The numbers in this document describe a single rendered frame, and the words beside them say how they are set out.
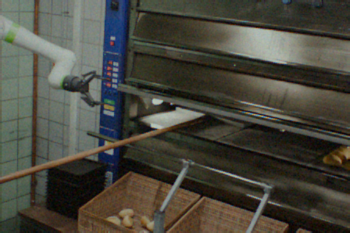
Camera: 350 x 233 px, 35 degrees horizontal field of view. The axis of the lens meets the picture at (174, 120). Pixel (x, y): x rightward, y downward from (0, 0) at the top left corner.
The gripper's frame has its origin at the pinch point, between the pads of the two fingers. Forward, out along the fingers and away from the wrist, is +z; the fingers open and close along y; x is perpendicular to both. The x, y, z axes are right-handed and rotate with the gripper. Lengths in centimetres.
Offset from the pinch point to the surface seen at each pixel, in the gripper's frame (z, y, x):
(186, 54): 14, -18, -56
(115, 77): -37, 4, -51
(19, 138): -116, 62, -40
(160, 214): 47, 54, 5
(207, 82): 30, -4, -55
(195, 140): 26, 32, -55
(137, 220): -3, 90, -41
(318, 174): 103, 32, -56
